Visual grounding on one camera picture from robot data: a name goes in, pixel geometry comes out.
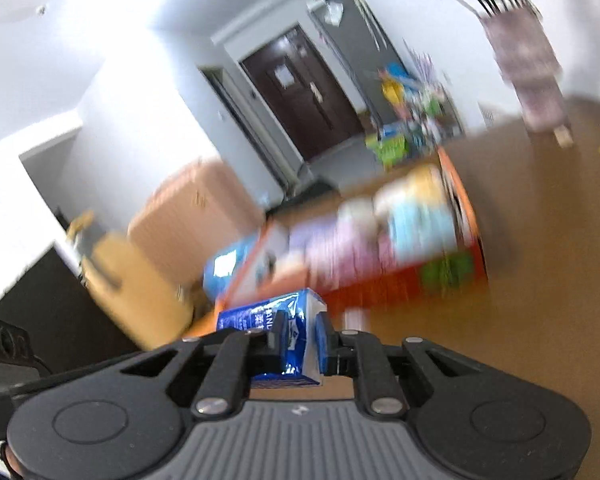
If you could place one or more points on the dark brown door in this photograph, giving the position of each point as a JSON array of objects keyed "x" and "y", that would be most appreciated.
[{"x": 300, "y": 90}]

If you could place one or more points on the grey refrigerator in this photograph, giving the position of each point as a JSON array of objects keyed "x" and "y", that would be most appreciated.
[{"x": 365, "y": 55}]

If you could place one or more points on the clear plastic bag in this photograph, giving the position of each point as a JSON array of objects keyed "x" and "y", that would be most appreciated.
[{"x": 334, "y": 12}]

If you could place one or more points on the yellow plush toy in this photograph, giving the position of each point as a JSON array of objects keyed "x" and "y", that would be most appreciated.
[{"x": 427, "y": 186}]

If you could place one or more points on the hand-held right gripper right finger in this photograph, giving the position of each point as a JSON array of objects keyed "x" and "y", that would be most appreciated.
[{"x": 322, "y": 345}]

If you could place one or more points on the light blue scrunchie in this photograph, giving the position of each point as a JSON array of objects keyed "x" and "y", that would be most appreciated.
[{"x": 422, "y": 230}]

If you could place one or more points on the yellow toy bucket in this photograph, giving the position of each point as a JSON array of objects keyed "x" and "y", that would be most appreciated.
[{"x": 392, "y": 91}]

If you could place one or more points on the blue wipes packet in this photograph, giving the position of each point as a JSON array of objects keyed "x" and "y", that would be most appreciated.
[{"x": 225, "y": 270}]

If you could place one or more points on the pink suitcase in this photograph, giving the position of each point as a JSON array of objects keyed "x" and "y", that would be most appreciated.
[{"x": 195, "y": 215}]

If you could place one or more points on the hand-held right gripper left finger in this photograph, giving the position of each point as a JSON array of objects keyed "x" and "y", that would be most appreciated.
[{"x": 277, "y": 340}]

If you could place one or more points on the black paper bag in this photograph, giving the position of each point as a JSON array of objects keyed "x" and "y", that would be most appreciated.
[{"x": 45, "y": 300}]

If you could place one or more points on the pink satin scrunchie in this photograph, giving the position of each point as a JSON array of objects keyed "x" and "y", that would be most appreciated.
[{"x": 362, "y": 250}]

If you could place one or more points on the purple artificial flowers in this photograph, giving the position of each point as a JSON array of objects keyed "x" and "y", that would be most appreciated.
[{"x": 425, "y": 72}]

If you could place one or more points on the fallen dried petal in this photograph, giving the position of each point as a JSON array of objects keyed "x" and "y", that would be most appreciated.
[{"x": 563, "y": 136}]

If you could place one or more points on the blue tissue pack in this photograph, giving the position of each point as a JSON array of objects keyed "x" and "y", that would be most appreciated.
[{"x": 260, "y": 315}]

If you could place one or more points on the yellow thermos jug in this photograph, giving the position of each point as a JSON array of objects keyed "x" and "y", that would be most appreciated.
[{"x": 130, "y": 285}]

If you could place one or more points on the red cardboard box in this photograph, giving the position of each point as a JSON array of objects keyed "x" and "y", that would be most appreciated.
[{"x": 380, "y": 290}]

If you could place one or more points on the pink ceramic vase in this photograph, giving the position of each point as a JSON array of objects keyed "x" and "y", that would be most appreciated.
[{"x": 527, "y": 65}]

